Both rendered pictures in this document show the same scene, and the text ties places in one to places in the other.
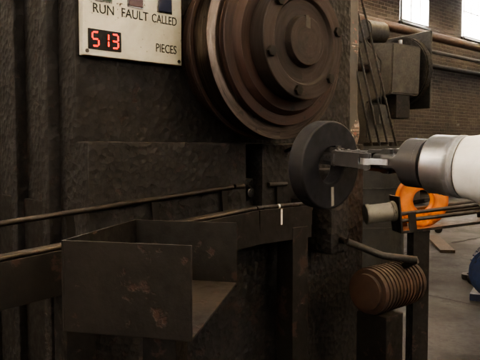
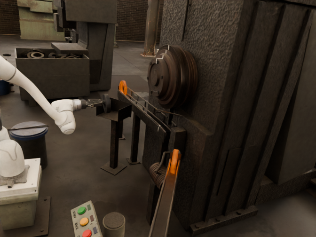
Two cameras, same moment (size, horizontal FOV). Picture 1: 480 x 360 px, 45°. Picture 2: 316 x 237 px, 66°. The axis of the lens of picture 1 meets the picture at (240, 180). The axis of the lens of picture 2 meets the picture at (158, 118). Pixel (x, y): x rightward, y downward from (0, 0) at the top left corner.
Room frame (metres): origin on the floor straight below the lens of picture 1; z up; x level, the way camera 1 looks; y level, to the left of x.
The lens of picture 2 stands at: (1.87, -1.84, 1.58)
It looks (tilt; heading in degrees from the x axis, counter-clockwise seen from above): 24 degrees down; 104
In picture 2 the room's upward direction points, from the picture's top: 7 degrees clockwise
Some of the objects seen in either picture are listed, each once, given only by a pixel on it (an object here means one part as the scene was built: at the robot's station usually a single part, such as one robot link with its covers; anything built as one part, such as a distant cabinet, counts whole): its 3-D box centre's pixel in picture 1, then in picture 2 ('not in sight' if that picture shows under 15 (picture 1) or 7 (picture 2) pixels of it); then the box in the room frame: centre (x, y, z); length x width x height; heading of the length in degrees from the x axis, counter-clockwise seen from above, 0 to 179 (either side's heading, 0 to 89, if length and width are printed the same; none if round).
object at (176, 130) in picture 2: (326, 210); (177, 143); (1.66, -0.25, 0.68); 0.11 x 0.08 x 0.24; 41
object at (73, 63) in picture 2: not in sight; (52, 74); (-0.83, 1.54, 0.39); 1.03 x 0.83 x 0.79; 45
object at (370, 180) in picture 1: (364, 203); not in sight; (4.31, -0.93, 0.45); 0.59 x 0.59 x 0.89
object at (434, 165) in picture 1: (447, 165); (76, 105); (0.84, -0.30, 0.83); 0.09 x 0.06 x 0.09; 131
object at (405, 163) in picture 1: (403, 161); (86, 104); (0.90, -0.26, 0.83); 0.09 x 0.08 x 0.07; 41
